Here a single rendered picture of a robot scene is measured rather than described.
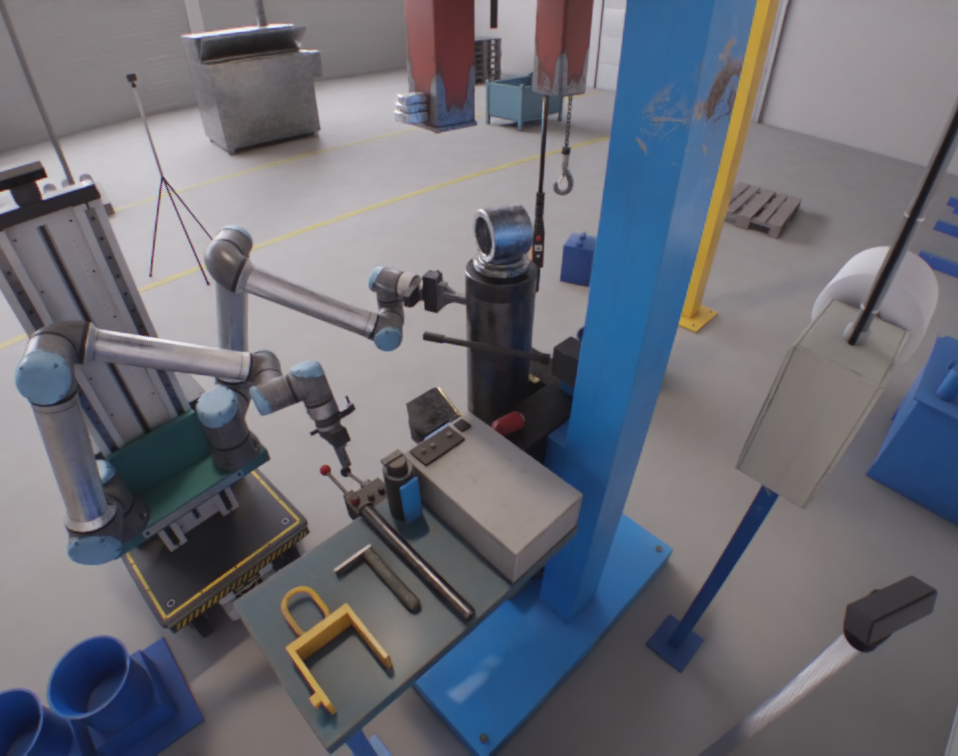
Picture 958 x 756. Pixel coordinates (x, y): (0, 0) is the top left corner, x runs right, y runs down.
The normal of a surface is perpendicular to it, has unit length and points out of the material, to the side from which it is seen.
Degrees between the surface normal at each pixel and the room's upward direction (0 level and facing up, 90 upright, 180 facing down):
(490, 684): 0
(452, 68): 90
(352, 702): 0
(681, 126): 90
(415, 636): 0
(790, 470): 90
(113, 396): 90
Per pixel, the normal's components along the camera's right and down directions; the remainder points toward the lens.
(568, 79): 0.63, 0.50
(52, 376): 0.46, 0.47
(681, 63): -0.72, 0.44
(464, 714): 0.00, -0.77
